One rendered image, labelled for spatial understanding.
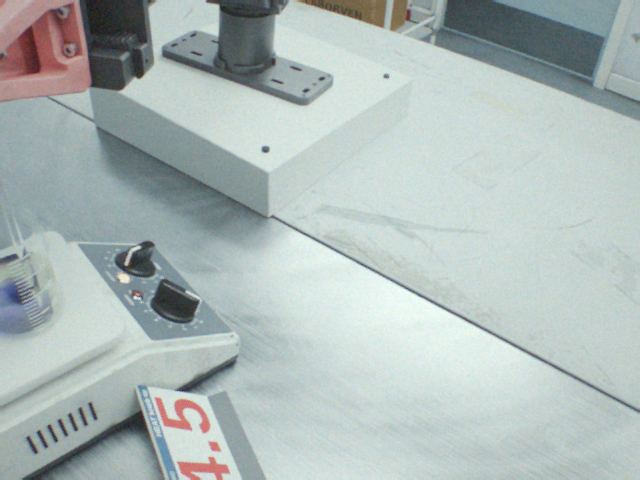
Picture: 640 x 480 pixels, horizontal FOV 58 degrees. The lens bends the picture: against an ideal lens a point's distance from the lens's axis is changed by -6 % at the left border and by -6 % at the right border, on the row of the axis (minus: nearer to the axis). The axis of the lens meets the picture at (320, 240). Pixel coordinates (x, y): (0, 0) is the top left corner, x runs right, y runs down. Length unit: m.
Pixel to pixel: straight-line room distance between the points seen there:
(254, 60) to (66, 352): 0.41
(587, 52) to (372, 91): 2.66
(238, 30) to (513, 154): 0.34
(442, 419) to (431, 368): 0.05
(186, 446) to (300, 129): 0.34
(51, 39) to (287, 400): 0.28
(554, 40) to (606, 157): 2.57
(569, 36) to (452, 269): 2.81
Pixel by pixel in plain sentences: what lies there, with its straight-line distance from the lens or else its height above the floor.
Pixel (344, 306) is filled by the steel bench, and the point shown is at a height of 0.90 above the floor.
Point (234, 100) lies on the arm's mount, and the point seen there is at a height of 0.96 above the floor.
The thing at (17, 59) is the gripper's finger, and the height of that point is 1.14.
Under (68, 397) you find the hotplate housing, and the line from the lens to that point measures 0.39.
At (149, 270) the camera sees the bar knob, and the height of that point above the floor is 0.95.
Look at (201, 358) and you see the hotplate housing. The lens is 0.43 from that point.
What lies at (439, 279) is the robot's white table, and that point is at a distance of 0.55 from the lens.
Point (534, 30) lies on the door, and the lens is 3.36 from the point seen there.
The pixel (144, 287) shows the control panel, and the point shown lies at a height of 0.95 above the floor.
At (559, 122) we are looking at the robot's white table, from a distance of 0.84.
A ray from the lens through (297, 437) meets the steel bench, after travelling 0.43.
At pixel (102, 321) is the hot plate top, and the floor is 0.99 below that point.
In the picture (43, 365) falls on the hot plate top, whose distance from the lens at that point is 0.38.
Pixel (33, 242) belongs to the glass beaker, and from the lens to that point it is 0.35.
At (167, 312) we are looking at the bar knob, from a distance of 0.43.
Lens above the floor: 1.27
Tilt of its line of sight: 41 degrees down
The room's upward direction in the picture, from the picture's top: 4 degrees clockwise
